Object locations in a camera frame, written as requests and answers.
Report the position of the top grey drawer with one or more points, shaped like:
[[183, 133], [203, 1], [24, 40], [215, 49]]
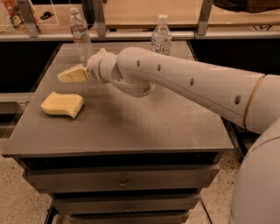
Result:
[[109, 179]]

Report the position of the bottom grey drawer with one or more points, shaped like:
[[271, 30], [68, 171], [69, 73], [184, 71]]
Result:
[[173, 217]]

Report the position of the grey drawer cabinet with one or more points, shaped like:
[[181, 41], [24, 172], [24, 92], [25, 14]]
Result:
[[114, 129]]

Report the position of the small black object on shelf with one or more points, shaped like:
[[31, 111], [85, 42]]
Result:
[[46, 15]]

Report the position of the clear ribbed water bottle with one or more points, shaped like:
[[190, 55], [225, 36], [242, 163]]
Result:
[[80, 32]]

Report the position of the middle grey drawer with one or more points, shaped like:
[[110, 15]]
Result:
[[127, 204]]

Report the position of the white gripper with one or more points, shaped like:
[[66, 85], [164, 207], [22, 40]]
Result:
[[93, 68]]

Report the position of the dark bag on shelf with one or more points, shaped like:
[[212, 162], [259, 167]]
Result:
[[251, 6]]

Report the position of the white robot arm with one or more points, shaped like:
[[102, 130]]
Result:
[[250, 100]]

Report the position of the wooden shelf with metal posts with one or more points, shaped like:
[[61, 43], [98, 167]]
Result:
[[127, 20]]

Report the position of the grey drawer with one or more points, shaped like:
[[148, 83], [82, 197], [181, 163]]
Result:
[[173, 217], [127, 204], [109, 179]]

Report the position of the yellow green sponge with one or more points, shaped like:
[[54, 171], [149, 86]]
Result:
[[62, 104]]

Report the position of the colourful box on shelf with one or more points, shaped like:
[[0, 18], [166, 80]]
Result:
[[19, 16]]

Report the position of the labelled clear water bottle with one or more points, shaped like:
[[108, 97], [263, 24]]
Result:
[[161, 37]]

